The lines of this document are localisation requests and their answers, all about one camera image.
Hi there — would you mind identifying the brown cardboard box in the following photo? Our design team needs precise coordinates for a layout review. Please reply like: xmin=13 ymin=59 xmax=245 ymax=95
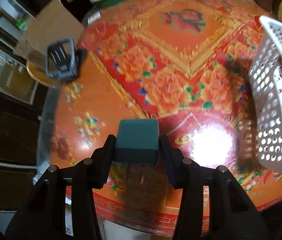
xmin=15 ymin=0 xmax=84 ymax=60

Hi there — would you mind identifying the white perforated plastic basket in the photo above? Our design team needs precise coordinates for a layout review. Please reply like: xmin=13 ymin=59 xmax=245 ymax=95
xmin=248 ymin=16 xmax=282 ymax=175

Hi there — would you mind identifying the teal charger plug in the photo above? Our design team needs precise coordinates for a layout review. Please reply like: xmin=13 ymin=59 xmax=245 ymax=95
xmin=114 ymin=119 xmax=159 ymax=166

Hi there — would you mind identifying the red floral tablecloth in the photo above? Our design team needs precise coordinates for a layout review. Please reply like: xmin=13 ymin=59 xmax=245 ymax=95
xmin=49 ymin=0 xmax=282 ymax=237

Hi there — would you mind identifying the round wooden stool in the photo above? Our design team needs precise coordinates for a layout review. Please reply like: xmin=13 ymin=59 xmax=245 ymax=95
xmin=26 ymin=60 xmax=61 ymax=88

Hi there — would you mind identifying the grey black phone stand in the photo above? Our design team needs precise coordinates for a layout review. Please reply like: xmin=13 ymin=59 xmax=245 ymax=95
xmin=45 ymin=37 xmax=87 ymax=81

